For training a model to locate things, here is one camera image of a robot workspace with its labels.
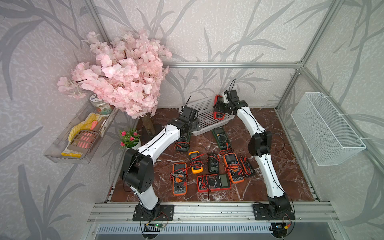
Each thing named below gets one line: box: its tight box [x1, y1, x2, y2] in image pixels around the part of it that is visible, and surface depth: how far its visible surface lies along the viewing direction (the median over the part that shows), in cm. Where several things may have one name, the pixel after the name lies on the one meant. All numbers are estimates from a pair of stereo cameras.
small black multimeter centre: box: [208, 156, 220, 174], surface depth 88 cm
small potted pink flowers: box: [119, 130, 141, 150], surface depth 88 cm
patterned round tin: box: [89, 93, 113, 115], surface depth 72 cm
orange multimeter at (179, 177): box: [170, 162, 188, 196], surface depth 82 cm
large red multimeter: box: [196, 173, 232, 193], surface depth 82 cm
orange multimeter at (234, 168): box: [223, 152, 245, 184], surface depth 86 cm
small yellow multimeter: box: [188, 150, 204, 174], surface depth 88 cm
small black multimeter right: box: [237, 155, 255, 177], surface depth 87 cm
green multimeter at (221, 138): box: [212, 127, 231, 150], surface depth 101 cm
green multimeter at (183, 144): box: [174, 132, 191, 152], surface depth 98 cm
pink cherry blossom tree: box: [57, 30, 173, 119], surface depth 63 cm
